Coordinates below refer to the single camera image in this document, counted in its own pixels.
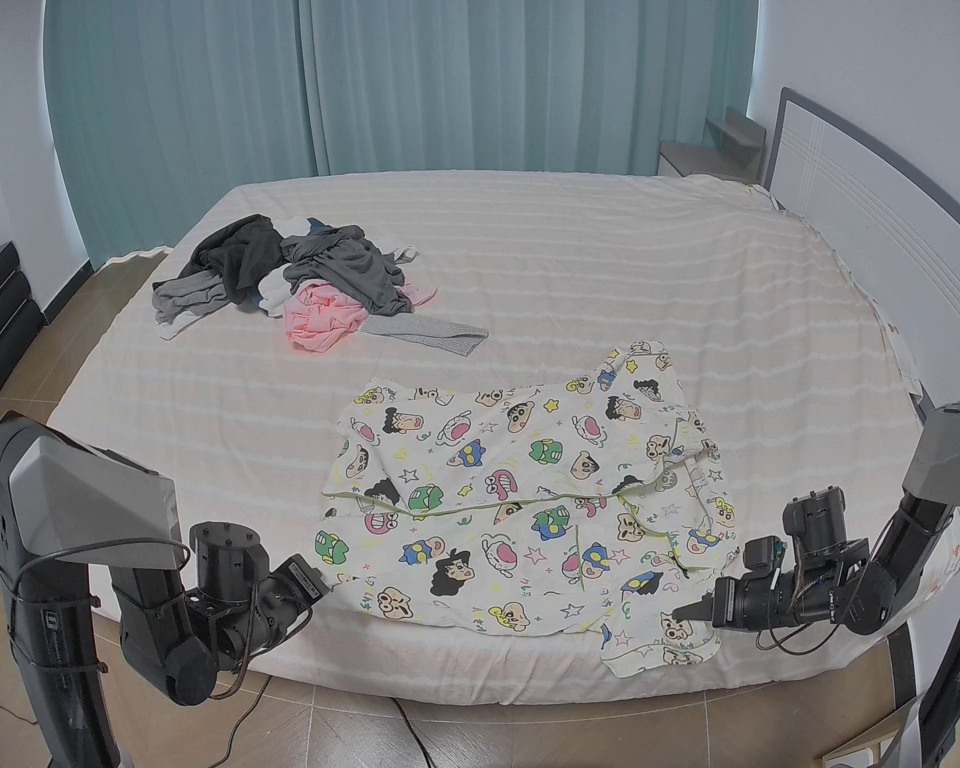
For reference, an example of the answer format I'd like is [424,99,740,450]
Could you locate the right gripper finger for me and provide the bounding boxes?
[672,591,718,624]

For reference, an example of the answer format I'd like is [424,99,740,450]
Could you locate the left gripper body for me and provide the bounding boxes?
[249,553,332,646]

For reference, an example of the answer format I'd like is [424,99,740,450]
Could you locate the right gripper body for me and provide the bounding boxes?
[711,573,790,631]

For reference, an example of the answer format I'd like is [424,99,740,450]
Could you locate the white printed pyjama top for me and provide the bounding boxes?
[313,339,741,681]

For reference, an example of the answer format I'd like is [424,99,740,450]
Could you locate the bed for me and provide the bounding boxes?
[22,86,960,710]

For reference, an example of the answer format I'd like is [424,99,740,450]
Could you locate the pile of clothes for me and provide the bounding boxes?
[152,213,490,358]

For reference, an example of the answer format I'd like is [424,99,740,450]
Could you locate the pink garment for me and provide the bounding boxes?
[283,281,369,354]

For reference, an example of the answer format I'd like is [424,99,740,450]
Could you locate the black padded chair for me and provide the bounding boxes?
[0,241,42,380]

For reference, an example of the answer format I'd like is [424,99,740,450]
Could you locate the grey bedside table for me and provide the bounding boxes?
[658,107,768,186]

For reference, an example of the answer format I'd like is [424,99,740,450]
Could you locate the blue-green curtain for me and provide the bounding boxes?
[43,0,320,271]
[298,0,760,180]

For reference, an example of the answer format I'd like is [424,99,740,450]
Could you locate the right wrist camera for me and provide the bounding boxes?
[742,535,786,579]

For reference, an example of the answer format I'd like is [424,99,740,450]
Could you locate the black cable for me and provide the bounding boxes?
[390,696,441,768]
[216,667,276,768]

